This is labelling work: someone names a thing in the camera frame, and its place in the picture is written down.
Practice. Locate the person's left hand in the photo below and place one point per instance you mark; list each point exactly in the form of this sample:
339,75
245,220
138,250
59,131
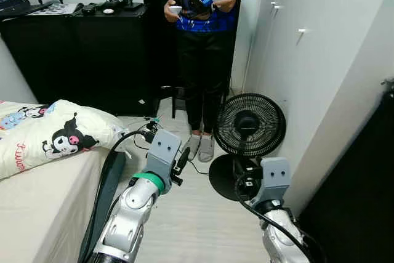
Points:
229,4

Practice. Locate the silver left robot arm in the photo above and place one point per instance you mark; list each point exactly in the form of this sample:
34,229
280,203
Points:
132,214

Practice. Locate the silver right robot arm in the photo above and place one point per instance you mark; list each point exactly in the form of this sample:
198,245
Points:
283,238

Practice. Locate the beige bed mattress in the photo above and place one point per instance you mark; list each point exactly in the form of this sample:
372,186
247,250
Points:
43,214

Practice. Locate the dark bed frame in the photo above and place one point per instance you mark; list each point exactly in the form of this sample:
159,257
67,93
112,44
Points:
117,167

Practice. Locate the black cabinet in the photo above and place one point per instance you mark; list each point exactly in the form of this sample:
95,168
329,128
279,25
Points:
357,201

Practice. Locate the black electric floor fan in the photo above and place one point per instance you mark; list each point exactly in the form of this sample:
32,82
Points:
249,124

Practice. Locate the small white round object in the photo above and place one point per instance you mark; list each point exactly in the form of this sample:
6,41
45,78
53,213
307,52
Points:
109,10

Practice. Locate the white power strip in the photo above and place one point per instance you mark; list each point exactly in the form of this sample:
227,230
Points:
152,121

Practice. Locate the grey slipper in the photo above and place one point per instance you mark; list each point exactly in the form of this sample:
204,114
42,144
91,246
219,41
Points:
193,149
207,150

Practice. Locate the black stool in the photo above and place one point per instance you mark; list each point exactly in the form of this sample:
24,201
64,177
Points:
172,90

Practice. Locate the person in blue patterned shirt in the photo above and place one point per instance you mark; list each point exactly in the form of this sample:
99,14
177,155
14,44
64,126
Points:
206,72

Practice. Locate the cream Kuromi print duvet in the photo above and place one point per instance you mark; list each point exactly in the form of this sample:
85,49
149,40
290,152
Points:
37,146

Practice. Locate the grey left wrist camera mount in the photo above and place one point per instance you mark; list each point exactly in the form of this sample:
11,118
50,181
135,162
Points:
163,152

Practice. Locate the black electronic device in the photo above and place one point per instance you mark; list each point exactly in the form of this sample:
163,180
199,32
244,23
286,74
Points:
89,9

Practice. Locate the checkerboard calibration sheet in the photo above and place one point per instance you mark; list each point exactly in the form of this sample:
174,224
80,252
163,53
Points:
64,9

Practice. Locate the white wardrobe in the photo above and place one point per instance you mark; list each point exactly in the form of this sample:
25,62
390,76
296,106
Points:
320,60

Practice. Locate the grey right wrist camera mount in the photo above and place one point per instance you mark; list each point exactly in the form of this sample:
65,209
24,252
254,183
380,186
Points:
274,180

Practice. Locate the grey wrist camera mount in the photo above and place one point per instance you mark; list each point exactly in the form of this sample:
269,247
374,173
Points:
274,180
163,152

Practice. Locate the person's right hand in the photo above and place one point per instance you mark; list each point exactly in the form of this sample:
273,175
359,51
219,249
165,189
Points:
172,18

